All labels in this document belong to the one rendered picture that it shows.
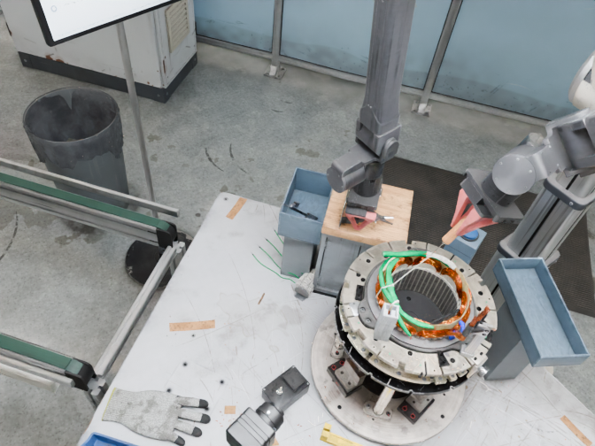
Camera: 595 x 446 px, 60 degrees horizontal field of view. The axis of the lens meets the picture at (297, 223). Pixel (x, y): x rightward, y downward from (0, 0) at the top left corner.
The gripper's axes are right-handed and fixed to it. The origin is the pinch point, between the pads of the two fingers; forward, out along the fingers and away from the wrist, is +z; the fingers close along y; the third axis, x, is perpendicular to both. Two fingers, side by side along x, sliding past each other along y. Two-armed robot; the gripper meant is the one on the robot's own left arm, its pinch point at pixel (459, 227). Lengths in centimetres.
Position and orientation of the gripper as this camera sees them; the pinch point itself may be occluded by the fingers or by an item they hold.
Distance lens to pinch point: 91.7
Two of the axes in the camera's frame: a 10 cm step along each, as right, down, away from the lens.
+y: 3.0, 7.9, -5.4
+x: 8.5, 0.4, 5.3
